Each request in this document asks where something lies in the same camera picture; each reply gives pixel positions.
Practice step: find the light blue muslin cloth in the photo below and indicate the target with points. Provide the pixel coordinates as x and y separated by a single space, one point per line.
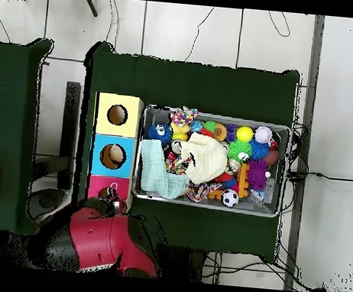
153 168

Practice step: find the cream muslin cloth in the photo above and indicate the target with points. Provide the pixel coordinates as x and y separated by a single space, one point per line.
207 159

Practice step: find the orange tiger toy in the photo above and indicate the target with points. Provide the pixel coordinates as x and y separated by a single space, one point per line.
111 194

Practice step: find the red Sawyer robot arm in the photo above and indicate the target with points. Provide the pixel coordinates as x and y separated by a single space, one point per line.
101 237

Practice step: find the shallow clear mesh bin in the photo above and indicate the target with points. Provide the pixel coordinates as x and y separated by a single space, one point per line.
154 113

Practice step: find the wooden three-hole box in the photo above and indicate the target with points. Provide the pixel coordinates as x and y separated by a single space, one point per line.
116 131

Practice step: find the blue spiky ball with eyes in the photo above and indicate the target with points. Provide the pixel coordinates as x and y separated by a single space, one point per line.
158 133

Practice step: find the green spiky ball with eyes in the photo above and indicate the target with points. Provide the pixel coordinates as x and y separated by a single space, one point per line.
237 148

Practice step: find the dark green table cloth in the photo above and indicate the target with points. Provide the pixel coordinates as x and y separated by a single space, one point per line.
185 85

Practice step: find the yellow smooth ball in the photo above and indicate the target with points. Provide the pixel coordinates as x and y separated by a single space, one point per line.
245 133

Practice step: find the small soccer ball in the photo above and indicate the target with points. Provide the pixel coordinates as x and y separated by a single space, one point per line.
230 198

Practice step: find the purple spiky ball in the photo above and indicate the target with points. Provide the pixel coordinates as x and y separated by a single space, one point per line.
256 174

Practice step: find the white baseball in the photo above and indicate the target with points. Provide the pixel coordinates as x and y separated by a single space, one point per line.
263 134

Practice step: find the black stand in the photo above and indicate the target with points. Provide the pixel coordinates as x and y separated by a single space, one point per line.
70 127

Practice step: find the green covered side table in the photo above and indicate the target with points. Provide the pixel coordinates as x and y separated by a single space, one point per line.
15 92

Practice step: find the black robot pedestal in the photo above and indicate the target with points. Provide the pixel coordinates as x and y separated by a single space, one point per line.
184 266

